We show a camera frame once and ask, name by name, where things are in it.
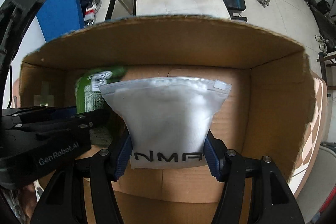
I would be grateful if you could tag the blue foam mat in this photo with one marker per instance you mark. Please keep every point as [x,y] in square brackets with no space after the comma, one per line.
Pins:
[59,17]

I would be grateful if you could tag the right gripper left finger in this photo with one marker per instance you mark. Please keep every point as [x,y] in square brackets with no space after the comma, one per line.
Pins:
[63,198]

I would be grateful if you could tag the green snack packet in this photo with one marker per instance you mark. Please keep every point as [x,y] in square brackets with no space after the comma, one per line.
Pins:
[88,98]

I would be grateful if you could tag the checkered table mat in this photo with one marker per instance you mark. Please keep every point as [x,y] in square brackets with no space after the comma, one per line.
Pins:
[315,131]

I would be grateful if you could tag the white zip pouch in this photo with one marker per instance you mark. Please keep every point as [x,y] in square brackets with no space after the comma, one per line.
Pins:
[168,118]

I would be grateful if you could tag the cardboard box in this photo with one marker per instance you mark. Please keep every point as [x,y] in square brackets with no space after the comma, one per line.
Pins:
[271,102]

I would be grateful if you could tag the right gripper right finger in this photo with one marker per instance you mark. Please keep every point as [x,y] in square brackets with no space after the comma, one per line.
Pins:
[271,198]

